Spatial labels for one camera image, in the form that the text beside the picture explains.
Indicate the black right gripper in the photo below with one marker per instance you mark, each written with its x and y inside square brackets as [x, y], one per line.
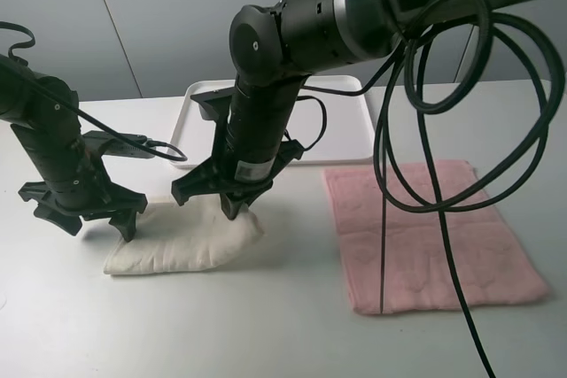
[242, 186]

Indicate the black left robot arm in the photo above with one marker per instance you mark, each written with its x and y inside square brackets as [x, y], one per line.
[40, 110]

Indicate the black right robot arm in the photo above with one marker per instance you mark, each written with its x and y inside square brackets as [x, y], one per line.
[276, 49]

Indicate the pink towel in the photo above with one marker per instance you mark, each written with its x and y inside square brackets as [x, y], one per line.
[394, 261]

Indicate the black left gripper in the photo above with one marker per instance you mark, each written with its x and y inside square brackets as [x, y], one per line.
[64, 197]

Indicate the cream white towel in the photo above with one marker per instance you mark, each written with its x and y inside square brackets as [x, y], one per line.
[195, 237]

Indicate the white rectangular plastic tray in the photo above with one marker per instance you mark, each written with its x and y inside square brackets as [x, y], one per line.
[348, 138]

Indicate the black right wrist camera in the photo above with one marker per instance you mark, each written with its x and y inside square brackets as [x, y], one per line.
[213, 105]

